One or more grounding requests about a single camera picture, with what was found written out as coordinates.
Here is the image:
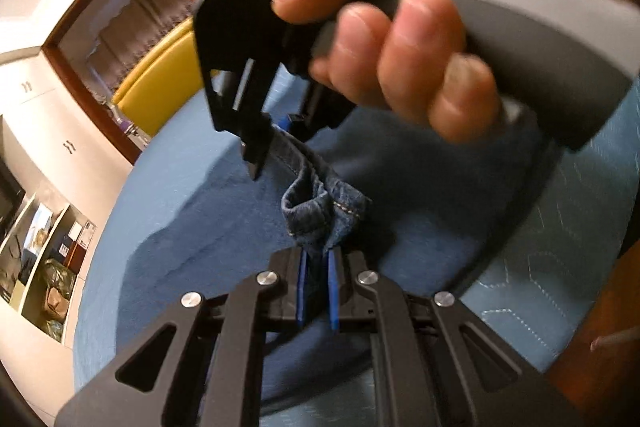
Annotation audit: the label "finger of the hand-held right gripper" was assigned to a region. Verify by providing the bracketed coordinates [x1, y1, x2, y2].
[192, 0, 297, 182]
[287, 74, 358, 142]

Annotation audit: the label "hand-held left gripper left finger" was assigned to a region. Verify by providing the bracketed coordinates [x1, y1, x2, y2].
[54, 247, 308, 427]

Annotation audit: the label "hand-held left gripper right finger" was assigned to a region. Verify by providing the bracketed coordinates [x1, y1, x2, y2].
[326, 248, 583, 427]

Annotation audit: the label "blue denim pants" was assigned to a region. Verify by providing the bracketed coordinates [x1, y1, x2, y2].
[120, 107, 556, 408]

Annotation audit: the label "person's right hand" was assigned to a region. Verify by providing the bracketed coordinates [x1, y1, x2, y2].
[272, 0, 626, 142]

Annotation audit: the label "yellow headboard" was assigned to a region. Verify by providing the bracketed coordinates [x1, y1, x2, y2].
[111, 14, 221, 138]

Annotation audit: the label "patterned brown curtain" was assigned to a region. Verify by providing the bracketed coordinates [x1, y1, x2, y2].
[60, 0, 198, 102]

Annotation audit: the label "white built-in wardrobe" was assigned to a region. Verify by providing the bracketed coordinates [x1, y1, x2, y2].
[0, 37, 141, 408]

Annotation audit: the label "bed with blue quilted cover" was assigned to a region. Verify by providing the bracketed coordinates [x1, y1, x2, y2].
[75, 72, 640, 427]

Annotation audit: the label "dark blue box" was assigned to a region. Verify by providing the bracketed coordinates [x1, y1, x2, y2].
[57, 229, 77, 265]

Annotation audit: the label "white flat box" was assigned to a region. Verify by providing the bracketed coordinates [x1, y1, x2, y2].
[27, 204, 56, 253]

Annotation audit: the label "brown paper bag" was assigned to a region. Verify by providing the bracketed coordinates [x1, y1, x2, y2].
[44, 285, 69, 323]

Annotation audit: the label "green plastic bag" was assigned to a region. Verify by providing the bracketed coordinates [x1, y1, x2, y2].
[35, 258, 77, 295]

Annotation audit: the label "black flat television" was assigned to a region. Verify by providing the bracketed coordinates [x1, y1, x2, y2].
[0, 164, 27, 233]

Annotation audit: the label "dark wooden door frame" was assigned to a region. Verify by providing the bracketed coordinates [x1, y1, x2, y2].
[42, 0, 201, 165]

